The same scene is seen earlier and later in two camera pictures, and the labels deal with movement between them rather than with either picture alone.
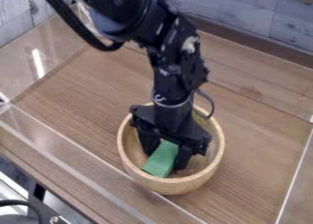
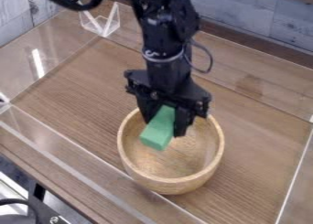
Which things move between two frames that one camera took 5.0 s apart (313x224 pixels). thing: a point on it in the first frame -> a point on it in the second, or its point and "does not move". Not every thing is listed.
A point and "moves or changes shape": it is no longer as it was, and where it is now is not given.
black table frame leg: [40, 213] does not move
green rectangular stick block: [162, 160] moves or changes shape
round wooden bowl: [186, 180] does not move
